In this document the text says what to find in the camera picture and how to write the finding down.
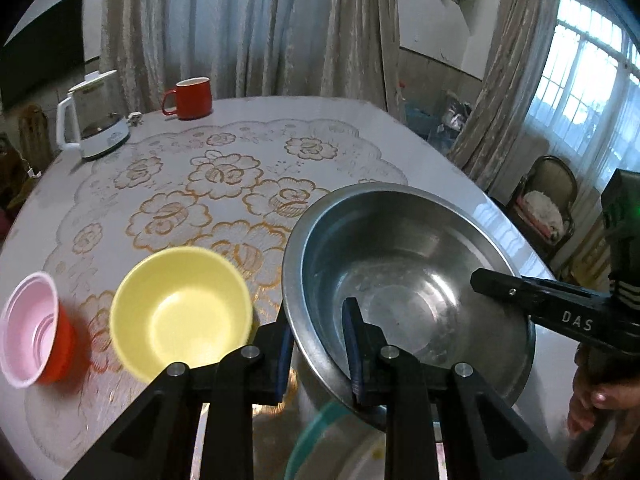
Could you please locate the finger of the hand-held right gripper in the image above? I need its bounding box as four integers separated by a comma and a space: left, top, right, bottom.
470, 267, 616, 347

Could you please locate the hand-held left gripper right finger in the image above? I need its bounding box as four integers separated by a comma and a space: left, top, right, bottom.
341, 297, 573, 480

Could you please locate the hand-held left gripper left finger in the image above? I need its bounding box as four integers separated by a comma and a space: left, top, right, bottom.
65, 310, 296, 480

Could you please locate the turquoise round plate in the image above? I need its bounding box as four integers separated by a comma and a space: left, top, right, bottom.
282, 400, 351, 480

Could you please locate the stainless steel bowl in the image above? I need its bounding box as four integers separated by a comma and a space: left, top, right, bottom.
281, 183, 537, 418

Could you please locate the white plate red blue print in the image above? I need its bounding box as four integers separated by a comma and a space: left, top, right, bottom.
300, 422, 446, 480

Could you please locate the yellow plastic bowl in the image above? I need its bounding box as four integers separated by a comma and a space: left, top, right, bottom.
109, 246, 255, 383

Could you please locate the red plastic bowl pink inside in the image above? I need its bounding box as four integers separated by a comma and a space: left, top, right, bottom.
0, 271, 81, 391

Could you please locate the person's right hand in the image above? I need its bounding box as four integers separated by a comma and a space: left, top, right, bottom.
566, 374, 622, 434

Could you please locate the upholstered armchair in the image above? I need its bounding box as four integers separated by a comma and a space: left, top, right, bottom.
505, 155, 581, 261

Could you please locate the barred window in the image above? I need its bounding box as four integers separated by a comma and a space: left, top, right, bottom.
530, 0, 640, 186

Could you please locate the shiny plastic bag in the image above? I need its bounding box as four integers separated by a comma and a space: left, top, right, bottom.
440, 91, 473, 133

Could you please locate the gold floral lace table mat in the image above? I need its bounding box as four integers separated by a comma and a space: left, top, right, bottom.
37, 119, 411, 466

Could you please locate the blue plastic bin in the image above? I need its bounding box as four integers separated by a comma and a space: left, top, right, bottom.
404, 100, 443, 141

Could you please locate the person's patterned clothing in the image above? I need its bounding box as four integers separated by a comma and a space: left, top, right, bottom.
595, 425, 640, 480

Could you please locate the beige narrow curtain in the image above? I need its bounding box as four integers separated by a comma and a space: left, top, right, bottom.
450, 0, 563, 191

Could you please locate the red mug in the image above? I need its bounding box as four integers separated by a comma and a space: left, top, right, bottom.
161, 77, 214, 121

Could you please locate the white electric kettle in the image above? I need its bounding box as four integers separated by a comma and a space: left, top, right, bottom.
55, 70, 133, 162

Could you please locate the carved wooden chair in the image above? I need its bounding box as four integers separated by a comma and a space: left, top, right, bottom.
17, 105, 56, 171

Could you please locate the beige wide curtain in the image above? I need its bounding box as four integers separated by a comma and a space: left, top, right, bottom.
97, 0, 401, 111

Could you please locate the black flat television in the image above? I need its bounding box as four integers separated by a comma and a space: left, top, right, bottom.
0, 0, 86, 111

